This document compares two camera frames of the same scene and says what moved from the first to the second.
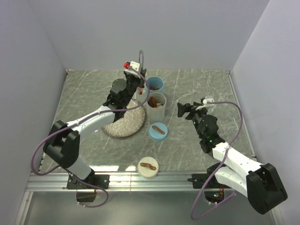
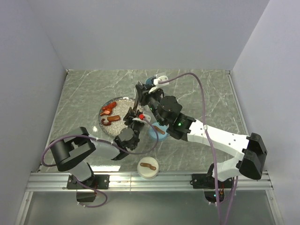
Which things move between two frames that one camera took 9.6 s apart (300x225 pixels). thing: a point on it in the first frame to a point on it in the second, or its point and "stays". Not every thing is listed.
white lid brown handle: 147,167 stays
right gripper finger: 182,108 to 140,89
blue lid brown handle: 158,131 stays
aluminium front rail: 164,182 stays
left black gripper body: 133,83 to 136,126
